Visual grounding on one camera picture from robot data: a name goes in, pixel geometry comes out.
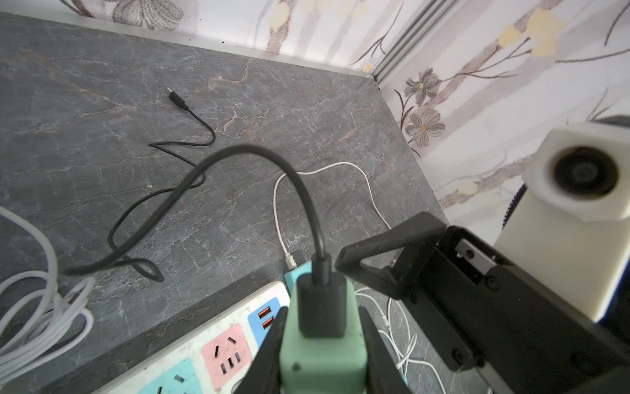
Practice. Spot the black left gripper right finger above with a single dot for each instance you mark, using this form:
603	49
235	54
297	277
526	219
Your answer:
382	375

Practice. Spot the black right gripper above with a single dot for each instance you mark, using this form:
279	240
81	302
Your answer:
479	311

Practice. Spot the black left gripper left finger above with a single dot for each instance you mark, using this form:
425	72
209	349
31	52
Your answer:
264	374

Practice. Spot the green charger with black cable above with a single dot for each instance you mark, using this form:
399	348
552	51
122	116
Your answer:
323	348

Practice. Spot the teal charger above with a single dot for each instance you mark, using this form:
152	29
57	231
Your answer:
292	276

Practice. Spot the white colourful power strip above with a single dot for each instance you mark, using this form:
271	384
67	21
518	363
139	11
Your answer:
214	357

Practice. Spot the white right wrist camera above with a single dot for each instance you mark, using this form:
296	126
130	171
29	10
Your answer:
570	230

